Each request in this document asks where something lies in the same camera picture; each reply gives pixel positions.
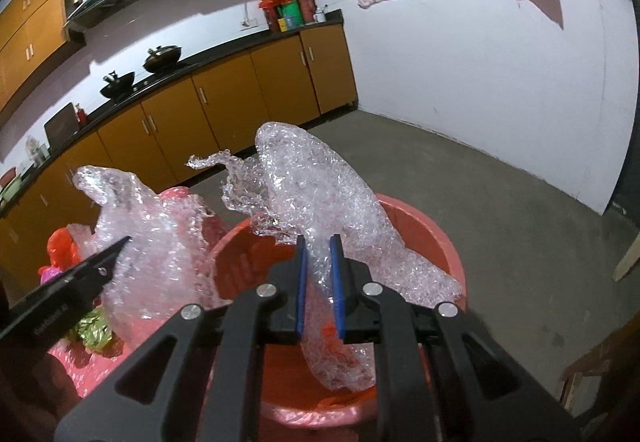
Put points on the wooden chair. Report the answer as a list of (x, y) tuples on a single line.
[(595, 362)]

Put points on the magenta wrapper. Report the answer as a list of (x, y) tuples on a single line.
[(50, 276)]

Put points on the large clear bubble wrap sheet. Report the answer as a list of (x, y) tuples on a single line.
[(300, 182)]

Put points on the yellow box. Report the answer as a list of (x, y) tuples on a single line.
[(283, 24)]

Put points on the stacked bowls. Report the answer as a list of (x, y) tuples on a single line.
[(12, 184)]

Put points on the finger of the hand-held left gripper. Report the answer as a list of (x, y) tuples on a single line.
[(107, 257)]

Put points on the white wall socket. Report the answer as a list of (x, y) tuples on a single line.
[(248, 24)]

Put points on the glass jar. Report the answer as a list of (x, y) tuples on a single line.
[(36, 149)]

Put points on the green gold foil wrapper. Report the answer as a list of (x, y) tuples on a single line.
[(92, 329)]

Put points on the black wok with lid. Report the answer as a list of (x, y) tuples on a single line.
[(162, 59)]

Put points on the black kitchen countertop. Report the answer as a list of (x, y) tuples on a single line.
[(215, 52)]

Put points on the red plastic basin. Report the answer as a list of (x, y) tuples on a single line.
[(425, 232)]

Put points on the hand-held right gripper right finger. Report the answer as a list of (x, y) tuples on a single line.
[(338, 292)]

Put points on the red plastic bag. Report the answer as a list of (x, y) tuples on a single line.
[(60, 247)]

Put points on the light wooden stick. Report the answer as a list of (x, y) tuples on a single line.
[(627, 257)]

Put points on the red bottle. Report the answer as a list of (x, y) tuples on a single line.
[(81, 115)]

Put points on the green box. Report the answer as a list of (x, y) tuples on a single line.
[(291, 12)]

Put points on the wooden base cabinets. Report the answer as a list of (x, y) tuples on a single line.
[(280, 81)]

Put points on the black open wok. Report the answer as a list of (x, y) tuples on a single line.
[(118, 85)]

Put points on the brown cutting board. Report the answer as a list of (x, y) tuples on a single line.
[(61, 125)]

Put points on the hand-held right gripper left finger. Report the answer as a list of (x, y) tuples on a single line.
[(300, 287)]

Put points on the white cup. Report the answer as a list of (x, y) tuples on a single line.
[(320, 15)]

